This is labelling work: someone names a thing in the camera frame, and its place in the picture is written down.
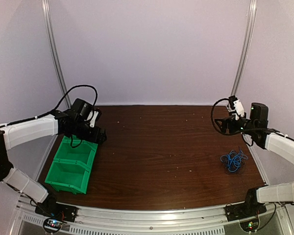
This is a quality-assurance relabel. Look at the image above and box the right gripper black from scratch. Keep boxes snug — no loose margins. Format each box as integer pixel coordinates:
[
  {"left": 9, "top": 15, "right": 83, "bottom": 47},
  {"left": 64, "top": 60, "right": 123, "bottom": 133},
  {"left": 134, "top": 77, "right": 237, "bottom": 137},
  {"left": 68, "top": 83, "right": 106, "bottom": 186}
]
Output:
[{"left": 215, "top": 111, "right": 257, "bottom": 135}]

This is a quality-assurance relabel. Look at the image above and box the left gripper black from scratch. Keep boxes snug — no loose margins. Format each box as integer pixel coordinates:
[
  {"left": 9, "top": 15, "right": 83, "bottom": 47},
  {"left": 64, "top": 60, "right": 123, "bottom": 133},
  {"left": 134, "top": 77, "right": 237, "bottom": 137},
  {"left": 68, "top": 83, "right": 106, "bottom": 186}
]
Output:
[{"left": 69, "top": 120, "right": 107, "bottom": 144}]

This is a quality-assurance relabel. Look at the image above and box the dark blue wire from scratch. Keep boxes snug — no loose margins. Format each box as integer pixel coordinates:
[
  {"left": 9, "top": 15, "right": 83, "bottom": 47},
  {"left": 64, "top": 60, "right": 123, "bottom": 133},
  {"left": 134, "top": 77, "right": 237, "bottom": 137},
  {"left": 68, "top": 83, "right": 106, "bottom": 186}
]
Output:
[{"left": 221, "top": 149, "right": 248, "bottom": 172}]

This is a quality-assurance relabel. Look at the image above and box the green bin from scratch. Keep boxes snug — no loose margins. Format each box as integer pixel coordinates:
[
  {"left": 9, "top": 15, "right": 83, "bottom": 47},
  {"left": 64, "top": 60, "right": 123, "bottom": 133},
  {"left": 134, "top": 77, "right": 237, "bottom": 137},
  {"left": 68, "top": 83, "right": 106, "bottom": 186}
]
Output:
[
  {"left": 54, "top": 136, "right": 98, "bottom": 169},
  {"left": 45, "top": 160, "right": 91, "bottom": 195}
]

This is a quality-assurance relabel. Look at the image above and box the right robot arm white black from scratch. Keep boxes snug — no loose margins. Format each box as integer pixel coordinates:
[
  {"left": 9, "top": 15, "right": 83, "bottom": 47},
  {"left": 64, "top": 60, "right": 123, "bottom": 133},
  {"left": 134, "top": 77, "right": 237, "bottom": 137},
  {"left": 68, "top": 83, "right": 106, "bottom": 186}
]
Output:
[{"left": 210, "top": 97, "right": 294, "bottom": 216}]

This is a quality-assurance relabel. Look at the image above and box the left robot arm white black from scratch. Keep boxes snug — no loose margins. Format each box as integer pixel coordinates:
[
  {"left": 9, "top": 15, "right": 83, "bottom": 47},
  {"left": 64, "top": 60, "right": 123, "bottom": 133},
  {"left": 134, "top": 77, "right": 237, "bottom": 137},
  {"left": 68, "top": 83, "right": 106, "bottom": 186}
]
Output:
[{"left": 0, "top": 98, "right": 107, "bottom": 217}]

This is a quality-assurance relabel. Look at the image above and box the left circuit board with LEDs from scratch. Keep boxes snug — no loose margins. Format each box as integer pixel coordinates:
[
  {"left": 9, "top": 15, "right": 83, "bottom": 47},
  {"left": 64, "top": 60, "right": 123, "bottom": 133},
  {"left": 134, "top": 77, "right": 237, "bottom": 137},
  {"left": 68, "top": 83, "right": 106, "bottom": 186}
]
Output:
[{"left": 43, "top": 218, "right": 63, "bottom": 233}]

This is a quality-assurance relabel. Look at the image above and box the circuit board with leds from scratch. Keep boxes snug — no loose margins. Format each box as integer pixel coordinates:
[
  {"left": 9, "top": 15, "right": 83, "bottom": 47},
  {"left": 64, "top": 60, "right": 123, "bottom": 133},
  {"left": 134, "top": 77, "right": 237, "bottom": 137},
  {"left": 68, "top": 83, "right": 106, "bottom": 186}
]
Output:
[
  {"left": 43, "top": 218, "right": 63, "bottom": 233},
  {"left": 240, "top": 219, "right": 260, "bottom": 233}
]

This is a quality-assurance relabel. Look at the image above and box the right circuit board with LEDs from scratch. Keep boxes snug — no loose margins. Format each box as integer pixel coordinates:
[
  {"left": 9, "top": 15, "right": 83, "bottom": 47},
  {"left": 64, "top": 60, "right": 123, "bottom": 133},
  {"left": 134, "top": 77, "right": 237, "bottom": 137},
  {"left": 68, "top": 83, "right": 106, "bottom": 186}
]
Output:
[{"left": 240, "top": 219, "right": 260, "bottom": 233}]

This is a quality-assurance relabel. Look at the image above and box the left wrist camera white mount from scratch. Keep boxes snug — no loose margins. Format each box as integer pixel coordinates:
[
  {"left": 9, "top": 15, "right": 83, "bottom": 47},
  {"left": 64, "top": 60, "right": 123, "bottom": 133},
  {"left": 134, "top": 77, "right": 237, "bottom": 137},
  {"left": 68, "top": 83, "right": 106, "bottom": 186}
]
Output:
[{"left": 88, "top": 109, "right": 101, "bottom": 128}]

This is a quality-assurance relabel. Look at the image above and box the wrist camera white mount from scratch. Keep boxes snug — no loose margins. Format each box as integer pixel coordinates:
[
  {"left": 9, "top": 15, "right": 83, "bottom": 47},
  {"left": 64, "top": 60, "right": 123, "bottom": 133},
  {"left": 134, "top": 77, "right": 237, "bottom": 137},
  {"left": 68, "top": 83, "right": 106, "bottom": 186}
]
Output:
[
  {"left": 88, "top": 109, "right": 101, "bottom": 128},
  {"left": 227, "top": 95, "right": 245, "bottom": 120}
]

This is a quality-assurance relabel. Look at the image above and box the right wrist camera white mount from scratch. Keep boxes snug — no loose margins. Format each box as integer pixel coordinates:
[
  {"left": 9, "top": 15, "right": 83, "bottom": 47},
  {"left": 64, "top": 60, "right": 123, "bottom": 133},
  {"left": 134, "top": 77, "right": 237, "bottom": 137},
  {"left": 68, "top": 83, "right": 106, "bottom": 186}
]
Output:
[{"left": 227, "top": 95, "right": 245, "bottom": 120}]

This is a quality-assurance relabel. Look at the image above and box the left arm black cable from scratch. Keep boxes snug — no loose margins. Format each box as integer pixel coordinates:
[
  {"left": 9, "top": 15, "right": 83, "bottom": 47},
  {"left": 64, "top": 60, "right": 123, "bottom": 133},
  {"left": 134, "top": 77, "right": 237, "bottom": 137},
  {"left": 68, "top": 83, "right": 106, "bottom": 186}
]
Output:
[{"left": 4, "top": 85, "right": 98, "bottom": 149}]

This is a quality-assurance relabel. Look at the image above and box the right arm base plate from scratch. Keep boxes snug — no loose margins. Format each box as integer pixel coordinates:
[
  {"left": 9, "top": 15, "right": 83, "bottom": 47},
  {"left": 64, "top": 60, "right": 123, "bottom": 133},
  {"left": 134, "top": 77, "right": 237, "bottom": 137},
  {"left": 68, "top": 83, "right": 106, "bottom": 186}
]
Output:
[{"left": 224, "top": 203, "right": 267, "bottom": 222}]

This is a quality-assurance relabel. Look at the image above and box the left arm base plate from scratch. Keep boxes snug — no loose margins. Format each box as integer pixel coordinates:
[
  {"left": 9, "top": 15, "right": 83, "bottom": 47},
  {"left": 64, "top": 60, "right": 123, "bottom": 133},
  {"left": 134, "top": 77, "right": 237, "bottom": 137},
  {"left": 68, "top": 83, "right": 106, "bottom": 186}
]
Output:
[{"left": 35, "top": 197, "right": 77, "bottom": 222}]

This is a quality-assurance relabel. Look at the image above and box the front aluminium rail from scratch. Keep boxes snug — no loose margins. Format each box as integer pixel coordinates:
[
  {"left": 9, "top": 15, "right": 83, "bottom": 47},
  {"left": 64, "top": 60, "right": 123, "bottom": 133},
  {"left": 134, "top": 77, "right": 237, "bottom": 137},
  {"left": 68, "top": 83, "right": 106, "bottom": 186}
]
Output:
[{"left": 13, "top": 193, "right": 291, "bottom": 235}]

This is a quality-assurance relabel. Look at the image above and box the right aluminium frame post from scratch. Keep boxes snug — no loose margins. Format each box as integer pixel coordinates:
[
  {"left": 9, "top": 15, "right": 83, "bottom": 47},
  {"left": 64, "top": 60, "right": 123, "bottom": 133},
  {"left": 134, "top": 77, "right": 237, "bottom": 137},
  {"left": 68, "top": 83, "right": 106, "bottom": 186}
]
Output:
[{"left": 230, "top": 0, "right": 257, "bottom": 96}]

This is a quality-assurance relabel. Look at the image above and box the aluminium frame post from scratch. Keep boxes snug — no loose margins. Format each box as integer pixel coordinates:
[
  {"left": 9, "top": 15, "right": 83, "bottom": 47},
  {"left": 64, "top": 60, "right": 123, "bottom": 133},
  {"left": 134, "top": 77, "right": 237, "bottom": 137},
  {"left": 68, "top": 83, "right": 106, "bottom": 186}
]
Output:
[
  {"left": 230, "top": 0, "right": 257, "bottom": 96},
  {"left": 41, "top": 0, "right": 68, "bottom": 95}
]

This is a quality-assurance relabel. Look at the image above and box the left aluminium frame post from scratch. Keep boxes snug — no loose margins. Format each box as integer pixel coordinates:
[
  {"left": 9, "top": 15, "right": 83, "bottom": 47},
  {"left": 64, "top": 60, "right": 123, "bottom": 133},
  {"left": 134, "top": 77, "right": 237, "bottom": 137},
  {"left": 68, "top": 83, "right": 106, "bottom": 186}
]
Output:
[{"left": 41, "top": 0, "right": 68, "bottom": 95}]

